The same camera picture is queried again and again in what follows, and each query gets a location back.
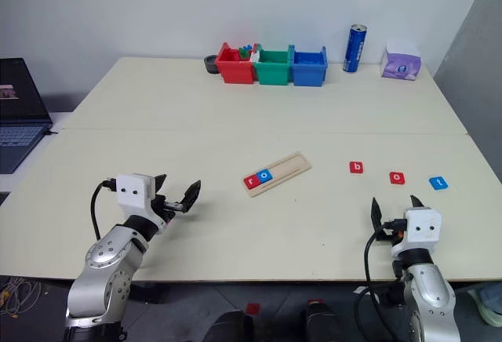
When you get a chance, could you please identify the wooden letter tray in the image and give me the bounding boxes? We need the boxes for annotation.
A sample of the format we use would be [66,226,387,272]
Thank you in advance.
[242,150,313,198]

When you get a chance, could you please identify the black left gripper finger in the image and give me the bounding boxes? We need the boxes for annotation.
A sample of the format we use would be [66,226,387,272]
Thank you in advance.
[180,180,202,214]
[152,173,168,195]

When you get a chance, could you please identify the tangled floor cables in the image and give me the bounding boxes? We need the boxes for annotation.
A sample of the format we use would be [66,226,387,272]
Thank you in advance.
[0,277,42,319]

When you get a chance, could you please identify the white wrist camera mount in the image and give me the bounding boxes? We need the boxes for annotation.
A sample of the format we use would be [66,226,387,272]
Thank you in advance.
[111,173,173,237]
[391,207,443,259]

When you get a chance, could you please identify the green plastic bin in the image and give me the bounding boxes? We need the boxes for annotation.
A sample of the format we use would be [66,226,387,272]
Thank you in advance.
[253,45,295,86]

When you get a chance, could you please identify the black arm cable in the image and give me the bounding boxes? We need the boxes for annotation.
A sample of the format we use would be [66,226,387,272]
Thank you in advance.
[90,179,118,241]
[354,219,409,342]

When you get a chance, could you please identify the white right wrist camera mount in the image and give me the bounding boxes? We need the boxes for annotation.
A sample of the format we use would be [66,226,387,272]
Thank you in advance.
[391,207,443,259]

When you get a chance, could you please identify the dark laptop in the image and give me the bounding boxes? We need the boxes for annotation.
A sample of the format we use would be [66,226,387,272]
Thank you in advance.
[0,57,54,174]

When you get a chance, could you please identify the red plastic bin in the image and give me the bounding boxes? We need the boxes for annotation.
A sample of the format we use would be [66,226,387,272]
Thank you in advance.
[216,42,259,84]

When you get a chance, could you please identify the blue plastic bin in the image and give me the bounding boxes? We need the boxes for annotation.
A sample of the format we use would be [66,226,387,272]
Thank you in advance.
[292,45,329,87]

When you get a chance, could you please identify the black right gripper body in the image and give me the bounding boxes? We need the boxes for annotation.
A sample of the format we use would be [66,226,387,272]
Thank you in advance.
[374,218,407,243]

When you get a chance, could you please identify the blue drink can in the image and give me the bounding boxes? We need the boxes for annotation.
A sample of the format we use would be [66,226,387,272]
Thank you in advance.
[342,24,369,73]

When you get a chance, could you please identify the dark grey round cup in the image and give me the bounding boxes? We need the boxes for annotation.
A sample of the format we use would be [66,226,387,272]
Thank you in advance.
[203,54,220,75]

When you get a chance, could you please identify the purple tissue pack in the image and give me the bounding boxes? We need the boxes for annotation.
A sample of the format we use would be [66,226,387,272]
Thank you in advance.
[380,42,423,81]

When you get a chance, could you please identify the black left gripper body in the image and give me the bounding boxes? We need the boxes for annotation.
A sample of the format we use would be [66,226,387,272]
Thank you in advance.
[151,195,185,234]

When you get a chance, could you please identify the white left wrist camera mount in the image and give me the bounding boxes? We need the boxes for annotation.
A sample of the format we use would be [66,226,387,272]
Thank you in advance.
[111,173,173,237]

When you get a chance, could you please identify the dark rounded shape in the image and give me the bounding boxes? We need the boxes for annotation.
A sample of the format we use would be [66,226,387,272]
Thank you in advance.
[300,300,354,342]
[203,309,256,342]

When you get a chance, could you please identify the white side table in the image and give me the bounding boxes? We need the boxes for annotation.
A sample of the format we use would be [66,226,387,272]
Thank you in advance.
[0,111,75,202]

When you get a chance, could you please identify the light green shoe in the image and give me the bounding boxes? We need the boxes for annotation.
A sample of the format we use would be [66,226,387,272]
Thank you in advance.
[468,282,502,327]

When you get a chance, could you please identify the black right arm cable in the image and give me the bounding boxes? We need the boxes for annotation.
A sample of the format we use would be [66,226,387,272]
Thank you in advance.
[354,219,409,342]

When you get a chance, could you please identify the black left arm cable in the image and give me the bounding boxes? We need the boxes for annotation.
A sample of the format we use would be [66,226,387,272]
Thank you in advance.
[90,179,118,241]

